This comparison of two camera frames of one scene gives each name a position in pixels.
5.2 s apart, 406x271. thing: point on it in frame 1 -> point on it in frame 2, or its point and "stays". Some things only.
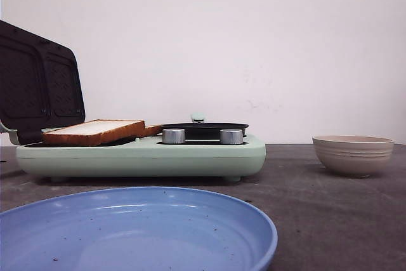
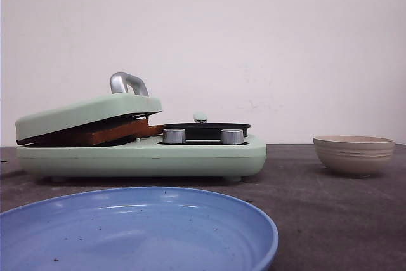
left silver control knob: [174, 136] stays
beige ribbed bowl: [356, 156] stays
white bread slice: [94, 132] stays
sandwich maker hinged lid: [40, 84] -> [115, 106]
